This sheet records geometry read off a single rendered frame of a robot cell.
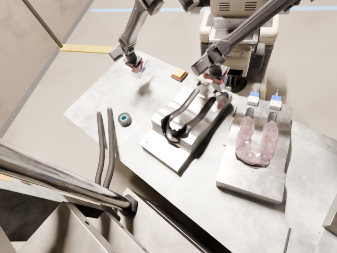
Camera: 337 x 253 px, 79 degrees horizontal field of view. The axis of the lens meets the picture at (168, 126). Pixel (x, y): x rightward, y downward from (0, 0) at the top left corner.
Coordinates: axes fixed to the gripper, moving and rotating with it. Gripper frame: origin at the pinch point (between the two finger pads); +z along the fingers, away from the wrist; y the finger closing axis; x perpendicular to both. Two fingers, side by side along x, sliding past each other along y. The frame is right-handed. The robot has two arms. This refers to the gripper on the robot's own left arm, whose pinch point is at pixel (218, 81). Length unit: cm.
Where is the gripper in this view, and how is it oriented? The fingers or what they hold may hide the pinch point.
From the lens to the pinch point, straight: 110.7
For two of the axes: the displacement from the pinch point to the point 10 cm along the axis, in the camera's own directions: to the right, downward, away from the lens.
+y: 7.3, 4.1, -5.4
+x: 5.7, -8.1, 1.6
